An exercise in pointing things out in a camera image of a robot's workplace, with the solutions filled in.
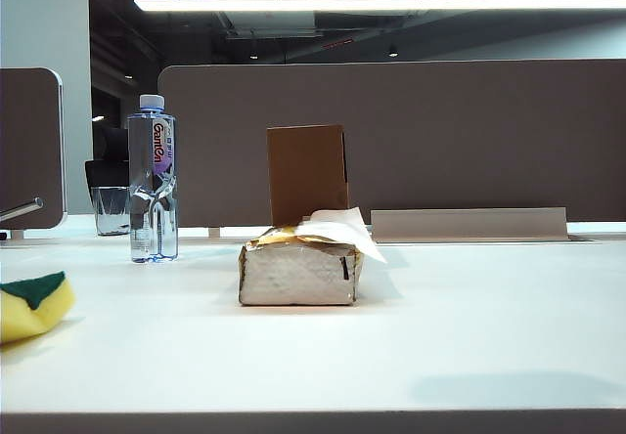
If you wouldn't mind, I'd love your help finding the yellow sponge with green scourer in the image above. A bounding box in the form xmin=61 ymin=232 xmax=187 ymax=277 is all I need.
xmin=0 ymin=271 xmax=77 ymax=346

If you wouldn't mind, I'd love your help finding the clear Ganten water bottle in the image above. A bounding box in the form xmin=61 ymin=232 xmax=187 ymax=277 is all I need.
xmin=127 ymin=94 xmax=179 ymax=264

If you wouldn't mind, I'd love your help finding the brown cardboard box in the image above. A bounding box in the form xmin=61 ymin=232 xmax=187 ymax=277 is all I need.
xmin=266 ymin=123 xmax=351 ymax=225

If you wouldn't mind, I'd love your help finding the white tissue sheet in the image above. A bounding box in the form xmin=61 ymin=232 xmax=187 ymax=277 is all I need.
xmin=295 ymin=206 xmax=389 ymax=264

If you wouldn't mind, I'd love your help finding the gold and white tissue pack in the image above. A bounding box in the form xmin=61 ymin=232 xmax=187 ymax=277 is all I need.
xmin=238 ymin=223 xmax=366 ymax=307

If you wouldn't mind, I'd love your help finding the wide brown desk partition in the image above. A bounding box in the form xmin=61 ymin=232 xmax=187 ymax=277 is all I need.
xmin=157 ymin=60 xmax=626 ymax=230

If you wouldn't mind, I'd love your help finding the long ceiling light strip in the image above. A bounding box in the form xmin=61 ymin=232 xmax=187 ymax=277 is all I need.
xmin=134 ymin=0 xmax=626 ymax=14

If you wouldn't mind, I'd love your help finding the clear drinking glass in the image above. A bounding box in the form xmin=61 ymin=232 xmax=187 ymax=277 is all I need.
xmin=91 ymin=185 xmax=132 ymax=237

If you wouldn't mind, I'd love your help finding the black office chair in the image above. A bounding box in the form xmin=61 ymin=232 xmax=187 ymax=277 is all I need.
xmin=85 ymin=123 xmax=132 ymax=215

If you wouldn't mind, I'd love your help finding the narrow brown desk partition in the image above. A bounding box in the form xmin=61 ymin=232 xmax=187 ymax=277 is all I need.
xmin=0 ymin=66 xmax=67 ymax=232

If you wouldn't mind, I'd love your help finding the silver metal rod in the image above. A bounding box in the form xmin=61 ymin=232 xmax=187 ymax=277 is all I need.
xmin=0 ymin=196 xmax=44 ymax=223

